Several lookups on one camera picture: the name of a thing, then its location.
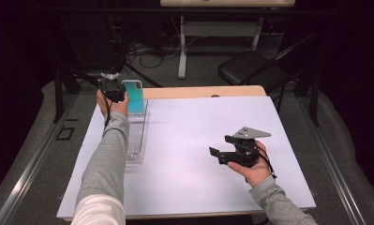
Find white board sheet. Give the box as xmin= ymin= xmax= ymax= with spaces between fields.
xmin=56 ymin=96 xmax=317 ymax=219

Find black metal stand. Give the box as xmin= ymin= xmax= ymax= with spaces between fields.
xmin=52 ymin=18 xmax=162 ymax=124
xmin=275 ymin=68 xmax=321 ymax=128

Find person's left hand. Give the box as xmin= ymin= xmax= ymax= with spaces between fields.
xmin=96 ymin=88 xmax=131 ymax=118

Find left hand-held gripper cable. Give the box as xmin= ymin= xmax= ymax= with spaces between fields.
xmin=100 ymin=90 xmax=112 ymax=129

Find wooden table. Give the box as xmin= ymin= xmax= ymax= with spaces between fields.
xmin=62 ymin=84 xmax=312 ymax=223

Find hand-held gripper cable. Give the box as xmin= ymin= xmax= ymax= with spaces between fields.
xmin=237 ymin=143 xmax=277 ymax=180
xmin=100 ymin=90 xmax=112 ymax=129

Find clear plastic packaging tray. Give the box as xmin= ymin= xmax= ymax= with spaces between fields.
xmin=125 ymin=98 xmax=151 ymax=165

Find person's right hand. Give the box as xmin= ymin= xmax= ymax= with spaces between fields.
xmin=226 ymin=140 xmax=272 ymax=188

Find phone case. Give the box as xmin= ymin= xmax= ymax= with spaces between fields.
xmin=121 ymin=79 xmax=146 ymax=115

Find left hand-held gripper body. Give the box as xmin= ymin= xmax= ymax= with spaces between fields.
xmin=98 ymin=71 xmax=127 ymax=103

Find bundle of floor cables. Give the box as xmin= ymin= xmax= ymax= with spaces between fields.
xmin=125 ymin=15 xmax=202 ymax=69

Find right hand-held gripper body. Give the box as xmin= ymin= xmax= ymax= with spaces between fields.
xmin=217 ymin=126 xmax=272 ymax=168

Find black folding chair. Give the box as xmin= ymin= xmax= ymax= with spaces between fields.
xmin=217 ymin=31 xmax=320 ymax=95

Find aluminium floor rail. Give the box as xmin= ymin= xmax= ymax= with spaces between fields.
xmin=295 ymin=93 xmax=367 ymax=225
xmin=0 ymin=93 xmax=80 ymax=225

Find right hand-held gripper cable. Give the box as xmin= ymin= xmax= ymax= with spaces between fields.
xmin=237 ymin=143 xmax=277 ymax=180

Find white-legged desk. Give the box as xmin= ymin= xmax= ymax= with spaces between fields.
xmin=159 ymin=0 xmax=296 ymax=80

